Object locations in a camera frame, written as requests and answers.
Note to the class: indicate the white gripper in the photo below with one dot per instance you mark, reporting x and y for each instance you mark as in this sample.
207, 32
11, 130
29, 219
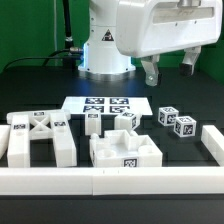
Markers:
151, 27

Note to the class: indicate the white chair seat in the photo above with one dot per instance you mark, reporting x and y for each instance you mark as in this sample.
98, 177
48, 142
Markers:
120, 148

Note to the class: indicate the white marker cube rear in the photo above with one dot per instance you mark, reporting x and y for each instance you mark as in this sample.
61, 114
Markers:
167, 115

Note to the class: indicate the white marker cube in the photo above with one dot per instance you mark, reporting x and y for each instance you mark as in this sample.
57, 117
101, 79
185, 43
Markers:
185, 126
167, 115

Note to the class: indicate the white marker cube front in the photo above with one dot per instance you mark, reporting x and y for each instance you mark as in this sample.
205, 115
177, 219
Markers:
185, 126

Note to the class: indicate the white right wall rail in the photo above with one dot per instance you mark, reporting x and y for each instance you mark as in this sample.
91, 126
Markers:
213, 140

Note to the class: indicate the white marker base plate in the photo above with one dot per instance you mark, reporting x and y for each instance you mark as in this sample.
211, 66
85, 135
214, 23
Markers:
107, 105

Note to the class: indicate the white front wall rail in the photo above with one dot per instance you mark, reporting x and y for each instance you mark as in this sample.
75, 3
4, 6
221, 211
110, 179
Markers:
111, 181

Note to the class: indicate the white chair back frame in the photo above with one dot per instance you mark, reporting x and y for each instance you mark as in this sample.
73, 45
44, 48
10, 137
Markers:
27, 126

